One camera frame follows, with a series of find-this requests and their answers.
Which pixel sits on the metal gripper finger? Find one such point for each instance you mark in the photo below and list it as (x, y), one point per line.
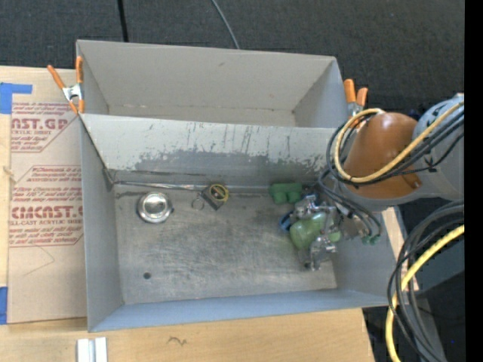
(319, 253)
(311, 209)

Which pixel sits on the blue round object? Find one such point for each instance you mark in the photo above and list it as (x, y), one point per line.
(284, 221)

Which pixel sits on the green toy block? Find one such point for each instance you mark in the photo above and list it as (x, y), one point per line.
(285, 192)

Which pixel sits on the grey metal bin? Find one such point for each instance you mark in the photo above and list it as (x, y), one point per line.
(226, 247)

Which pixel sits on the brown cardboard board, red print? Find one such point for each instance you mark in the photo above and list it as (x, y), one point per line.
(45, 202)

